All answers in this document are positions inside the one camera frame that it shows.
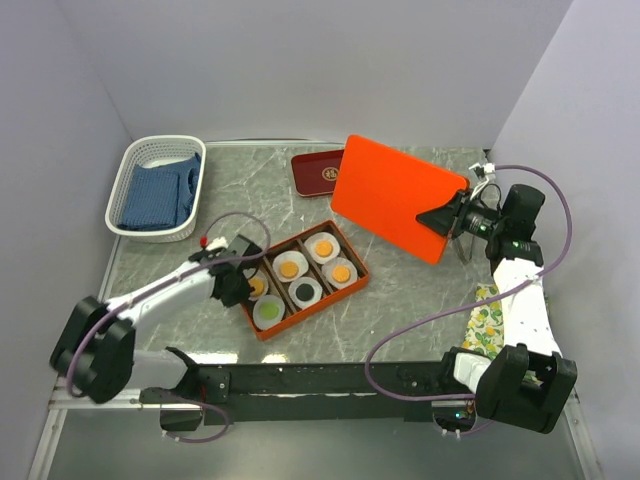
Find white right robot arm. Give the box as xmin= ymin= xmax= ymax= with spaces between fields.
xmin=416 ymin=184 xmax=577 ymax=434

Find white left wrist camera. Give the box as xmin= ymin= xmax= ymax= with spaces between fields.
xmin=200 ymin=236 xmax=229 ymax=258

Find lemon print cloth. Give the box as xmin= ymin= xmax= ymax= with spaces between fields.
xmin=461 ymin=284 xmax=504 ymax=360

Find green sandwich cookie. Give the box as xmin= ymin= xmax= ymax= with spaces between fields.
xmin=259 ymin=301 xmax=280 ymax=320

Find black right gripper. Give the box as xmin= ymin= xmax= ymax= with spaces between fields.
xmin=415 ymin=187 xmax=506 ymax=241

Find orange biscuit cookie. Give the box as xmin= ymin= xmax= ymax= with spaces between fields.
xmin=314 ymin=239 xmax=334 ymax=258
xmin=279 ymin=260 xmax=299 ymax=279
xmin=331 ymin=265 xmax=351 ymax=283
xmin=249 ymin=276 xmax=265 ymax=297

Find black aluminium base frame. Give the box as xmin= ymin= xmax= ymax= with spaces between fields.
xmin=140 ymin=356 xmax=471 ymax=432

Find white paper cup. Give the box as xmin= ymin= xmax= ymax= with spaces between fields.
xmin=288 ymin=276 xmax=323 ymax=310
xmin=247 ymin=270 xmax=269 ymax=301
xmin=252 ymin=295 xmax=286 ymax=331
xmin=272 ymin=250 xmax=309 ymax=283
xmin=303 ymin=232 xmax=341 ymax=265
xmin=321 ymin=257 xmax=358 ymax=289

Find black sandwich cookie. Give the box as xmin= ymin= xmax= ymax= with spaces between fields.
xmin=295 ymin=283 xmax=315 ymax=302

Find orange cookie box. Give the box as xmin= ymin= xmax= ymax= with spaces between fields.
xmin=242 ymin=220 xmax=369 ymax=341

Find white plastic basket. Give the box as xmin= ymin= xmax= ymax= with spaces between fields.
xmin=105 ymin=135 xmax=206 ymax=243

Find dark red serving tray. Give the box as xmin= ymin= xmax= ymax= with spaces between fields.
xmin=291 ymin=149 xmax=344 ymax=197

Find metal serving tongs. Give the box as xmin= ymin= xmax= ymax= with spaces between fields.
xmin=452 ymin=235 xmax=476 ymax=265

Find orange box lid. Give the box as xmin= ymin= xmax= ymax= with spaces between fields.
xmin=331 ymin=135 xmax=469 ymax=264

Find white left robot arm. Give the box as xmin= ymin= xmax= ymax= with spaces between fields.
xmin=49 ymin=235 xmax=264 ymax=404

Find blue checkered cloth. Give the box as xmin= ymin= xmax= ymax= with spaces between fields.
xmin=117 ymin=153 xmax=201 ymax=231

